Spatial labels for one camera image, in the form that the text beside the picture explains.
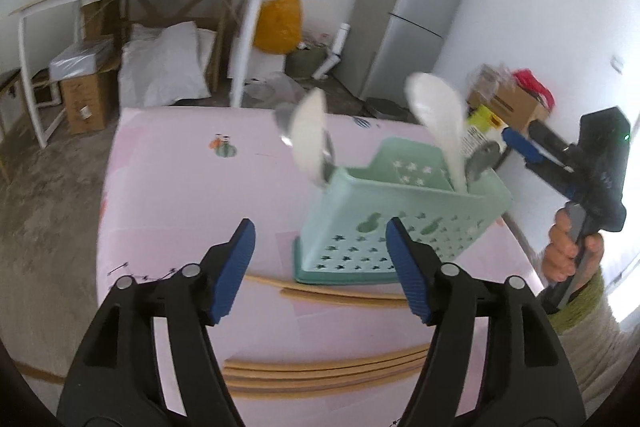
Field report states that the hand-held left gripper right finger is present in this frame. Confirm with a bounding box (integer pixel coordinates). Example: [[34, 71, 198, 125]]
[[385, 217, 586, 427]]

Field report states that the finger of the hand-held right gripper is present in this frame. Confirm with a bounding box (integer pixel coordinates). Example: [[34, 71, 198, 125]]
[[501, 127, 583, 200], [528, 120, 581, 165]]

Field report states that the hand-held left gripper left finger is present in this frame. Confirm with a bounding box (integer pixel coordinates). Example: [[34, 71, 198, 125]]
[[56, 218, 257, 427]]

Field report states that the small metal spoon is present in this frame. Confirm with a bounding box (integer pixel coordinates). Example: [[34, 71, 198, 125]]
[[465, 139, 502, 182]]

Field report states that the green star-hole utensil holder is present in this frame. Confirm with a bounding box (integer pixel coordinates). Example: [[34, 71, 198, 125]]
[[292, 137, 515, 288]]

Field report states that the white rice paddle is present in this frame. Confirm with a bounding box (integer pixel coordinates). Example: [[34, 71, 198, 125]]
[[404, 72, 468, 192]]

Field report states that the bundle of wooden chopsticks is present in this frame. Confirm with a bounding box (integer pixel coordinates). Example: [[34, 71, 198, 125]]
[[222, 274, 431, 400]]

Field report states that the large metal spoon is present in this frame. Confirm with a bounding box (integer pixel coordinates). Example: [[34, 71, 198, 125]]
[[274, 102, 337, 185]]

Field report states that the white soup spoon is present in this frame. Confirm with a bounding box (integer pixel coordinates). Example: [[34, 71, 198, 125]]
[[292, 88, 328, 182]]

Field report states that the person's right forearm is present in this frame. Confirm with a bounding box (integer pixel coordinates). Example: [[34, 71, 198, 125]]
[[555, 267, 632, 408]]

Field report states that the person's right hand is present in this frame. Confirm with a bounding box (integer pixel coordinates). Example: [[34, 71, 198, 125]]
[[544, 209, 606, 293]]

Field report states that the yellow green printed bag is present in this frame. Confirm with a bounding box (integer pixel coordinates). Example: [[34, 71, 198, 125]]
[[465, 104, 506, 148]]

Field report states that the open cardboard box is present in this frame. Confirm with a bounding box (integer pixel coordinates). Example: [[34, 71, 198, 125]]
[[470, 64, 551, 132]]

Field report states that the red packet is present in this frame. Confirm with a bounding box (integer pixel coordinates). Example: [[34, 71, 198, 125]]
[[512, 69, 556, 108]]

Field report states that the pink printed tablecloth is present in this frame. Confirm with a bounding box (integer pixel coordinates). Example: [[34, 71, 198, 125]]
[[95, 107, 546, 427]]

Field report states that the grey round basin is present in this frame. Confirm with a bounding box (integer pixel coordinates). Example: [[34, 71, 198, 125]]
[[364, 97, 411, 120]]

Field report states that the grey refrigerator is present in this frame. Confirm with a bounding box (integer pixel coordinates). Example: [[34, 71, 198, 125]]
[[336, 0, 476, 108]]

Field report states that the clear plastic bag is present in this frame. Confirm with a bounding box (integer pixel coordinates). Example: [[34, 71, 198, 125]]
[[245, 72, 306, 108]]

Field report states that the white pipe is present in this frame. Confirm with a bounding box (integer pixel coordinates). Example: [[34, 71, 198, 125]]
[[320, 23, 351, 80]]

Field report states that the white woven sack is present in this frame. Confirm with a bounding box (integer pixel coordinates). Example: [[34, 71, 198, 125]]
[[118, 21, 213, 110]]

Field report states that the brown cardboard box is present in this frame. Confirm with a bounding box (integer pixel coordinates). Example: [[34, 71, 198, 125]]
[[80, 0, 123, 40], [59, 69, 113, 135]]

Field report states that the yellow plastic bag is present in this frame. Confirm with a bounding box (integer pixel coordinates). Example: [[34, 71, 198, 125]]
[[253, 0, 304, 55]]

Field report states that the white framed box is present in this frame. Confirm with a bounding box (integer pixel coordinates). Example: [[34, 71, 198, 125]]
[[31, 71, 63, 108]]

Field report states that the plastic-wrapped box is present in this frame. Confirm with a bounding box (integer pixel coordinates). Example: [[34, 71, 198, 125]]
[[49, 38, 117, 80]]

